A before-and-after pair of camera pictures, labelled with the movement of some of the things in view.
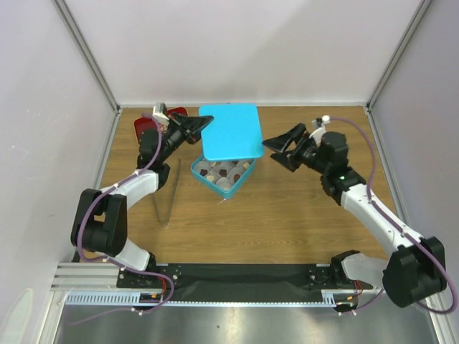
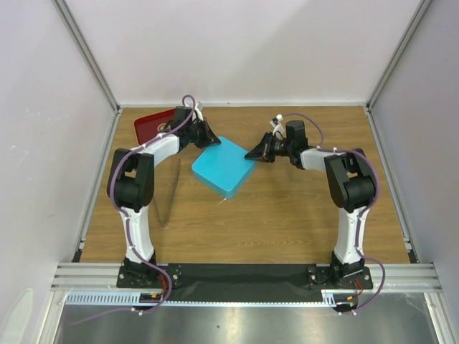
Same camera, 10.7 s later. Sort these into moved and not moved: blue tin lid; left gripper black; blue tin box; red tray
Moved: blue tin lid
Not moved: blue tin box; red tray; left gripper black
